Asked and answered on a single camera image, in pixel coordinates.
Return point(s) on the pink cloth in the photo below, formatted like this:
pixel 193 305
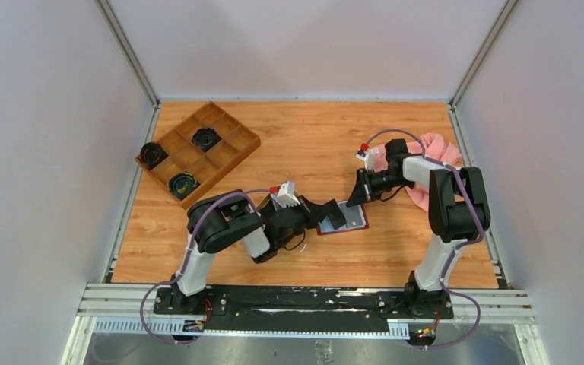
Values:
pixel 436 147

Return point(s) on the silver VIP card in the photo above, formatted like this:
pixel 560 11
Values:
pixel 354 216

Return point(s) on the black round part left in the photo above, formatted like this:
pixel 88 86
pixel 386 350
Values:
pixel 151 155

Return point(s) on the beige oval tray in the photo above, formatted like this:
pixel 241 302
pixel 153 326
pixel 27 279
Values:
pixel 263 199

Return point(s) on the red leather card holder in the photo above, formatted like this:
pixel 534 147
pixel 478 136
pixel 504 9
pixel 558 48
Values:
pixel 326 228

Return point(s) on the black round part lower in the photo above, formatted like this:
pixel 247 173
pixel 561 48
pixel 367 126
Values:
pixel 182 184

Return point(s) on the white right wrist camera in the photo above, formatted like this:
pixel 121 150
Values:
pixel 368 157

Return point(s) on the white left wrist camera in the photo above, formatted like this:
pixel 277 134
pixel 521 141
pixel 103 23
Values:
pixel 285 196

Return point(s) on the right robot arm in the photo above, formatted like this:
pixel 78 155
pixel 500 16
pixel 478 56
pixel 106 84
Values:
pixel 458 215

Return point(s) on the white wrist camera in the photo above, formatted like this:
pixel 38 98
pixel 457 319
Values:
pixel 368 157
pixel 285 196

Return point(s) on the black round part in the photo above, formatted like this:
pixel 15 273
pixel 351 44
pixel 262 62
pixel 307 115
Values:
pixel 182 184
pixel 205 138
pixel 151 155

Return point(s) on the brown wooden divided tray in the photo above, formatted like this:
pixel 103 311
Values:
pixel 238 142

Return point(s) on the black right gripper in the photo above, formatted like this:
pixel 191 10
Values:
pixel 361 193

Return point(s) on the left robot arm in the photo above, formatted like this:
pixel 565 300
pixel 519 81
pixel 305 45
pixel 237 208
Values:
pixel 216 223

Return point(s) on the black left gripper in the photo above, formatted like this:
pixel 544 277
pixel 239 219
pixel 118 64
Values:
pixel 306 207

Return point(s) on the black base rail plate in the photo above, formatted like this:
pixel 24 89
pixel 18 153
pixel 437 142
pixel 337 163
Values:
pixel 301 309

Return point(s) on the black round part upper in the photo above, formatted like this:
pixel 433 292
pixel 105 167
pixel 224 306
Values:
pixel 205 138

